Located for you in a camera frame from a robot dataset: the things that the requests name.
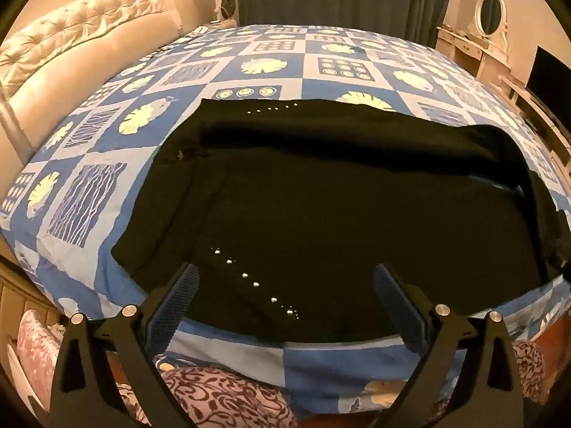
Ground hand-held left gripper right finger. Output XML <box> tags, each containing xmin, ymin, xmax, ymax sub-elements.
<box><xmin>373</xmin><ymin>263</ymin><xmax>525</xmax><ymax>428</ymax></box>

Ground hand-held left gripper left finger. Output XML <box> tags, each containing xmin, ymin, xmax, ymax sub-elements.
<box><xmin>49</xmin><ymin>263</ymin><xmax>201</xmax><ymax>428</ymax></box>

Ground black pants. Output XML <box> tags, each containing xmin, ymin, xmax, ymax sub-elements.
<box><xmin>111</xmin><ymin>97</ymin><xmax>571</xmax><ymax>351</ymax></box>

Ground person's maroon patterned clothing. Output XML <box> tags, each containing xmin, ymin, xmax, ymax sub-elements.
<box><xmin>116</xmin><ymin>340</ymin><xmax>547</xmax><ymax>428</ymax></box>

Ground pink patterned cushion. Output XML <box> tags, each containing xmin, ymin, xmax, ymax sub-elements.
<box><xmin>17</xmin><ymin>309</ymin><xmax>64</xmax><ymax>413</ymax></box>

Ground cream television stand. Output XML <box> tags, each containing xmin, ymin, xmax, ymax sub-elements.
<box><xmin>500</xmin><ymin>76</ymin><xmax>571</xmax><ymax>174</ymax></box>

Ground blue patterned bed sheet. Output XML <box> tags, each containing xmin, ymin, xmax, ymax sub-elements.
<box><xmin>0</xmin><ymin>24</ymin><xmax>571</xmax><ymax>416</ymax></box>

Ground cream vanity dresser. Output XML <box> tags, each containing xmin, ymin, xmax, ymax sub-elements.
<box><xmin>436</xmin><ymin>24</ymin><xmax>510</xmax><ymax>85</ymax></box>

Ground black television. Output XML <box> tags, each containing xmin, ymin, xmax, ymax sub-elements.
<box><xmin>525</xmin><ymin>46</ymin><xmax>571</xmax><ymax>131</ymax></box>

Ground cream tufted headboard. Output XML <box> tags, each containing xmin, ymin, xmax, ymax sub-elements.
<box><xmin>0</xmin><ymin>0</ymin><xmax>199</xmax><ymax>163</ymax></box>

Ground small round fan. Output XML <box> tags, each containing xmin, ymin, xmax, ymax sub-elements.
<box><xmin>214</xmin><ymin>0</ymin><xmax>238</xmax><ymax>24</ymax></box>

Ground round white-framed mirror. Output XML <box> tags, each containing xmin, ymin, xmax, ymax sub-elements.
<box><xmin>474</xmin><ymin>0</ymin><xmax>509</xmax><ymax>39</ymax></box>

